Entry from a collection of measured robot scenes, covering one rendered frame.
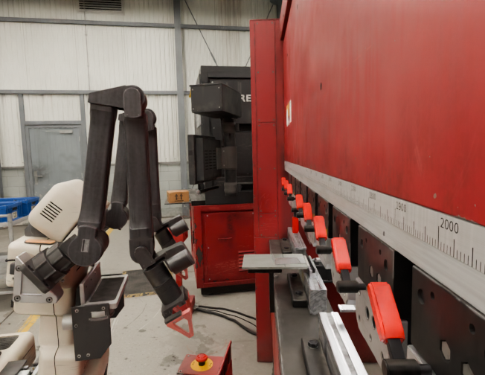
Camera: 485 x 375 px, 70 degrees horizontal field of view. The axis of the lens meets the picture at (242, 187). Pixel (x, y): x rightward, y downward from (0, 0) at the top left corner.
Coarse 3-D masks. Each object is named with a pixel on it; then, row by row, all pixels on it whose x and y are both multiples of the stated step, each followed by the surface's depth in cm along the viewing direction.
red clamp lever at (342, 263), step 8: (336, 240) 57; (344, 240) 57; (336, 248) 56; (344, 248) 56; (336, 256) 55; (344, 256) 55; (336, 264) 54; (344, 264) 54; (344, 272) 53; (344, 280) 52; (336, 288) 53; (344, 288) 51; (352, 288) 51; (360, 288) 52
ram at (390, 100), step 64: (320, 0) 87; (384, 0) 43; (448, 0) 28; (320, 64) 88; (384, 64) 43; (448, 64) 29; (320, 128) 90; (384, 128) 44; (448, 128) 29; (320, 192) 92; (384, 192) 44; (448, 192) 29; (448, 256) 29
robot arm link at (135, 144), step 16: (128, 96) 82; (128, 112) 82; (144, 112) 91; (128, 128) 85; (144, 128) 86; (128, 144) 86; (144, 144) 86; (128, 160) 86; (144, 160) 87; (128, 176) 86; (144, 176) 87; (128, 192) 87; (144, 192) 87; (144, 208) 88; (144, 224) 87; (144, 240) 88
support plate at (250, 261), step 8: (248, 256) 156; (256, 256) 155; (264, 256) 155; (280, 256) 154; (288, 256) 154; (296, 256) 154; (248, 264) 144; (256, 264) 144; (264, 264) 144; (272, 264) 143; (288, 264) 143; (296, 264) 143; (304, 264) 142
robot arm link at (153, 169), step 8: (152, 120) 124; (152, 128) 125; (152, 136) 128; (152, 144) 128; (152, 152) 128; (152, 160) 128; (152, 168) 129; (152, 176) 129; (152, 184) 129; (152, 192) 130; (152, 200) 129; (160, 200) 134; (152, 208) 129; (160, 208) 131; (152, 216) 130; (160, 216) 130
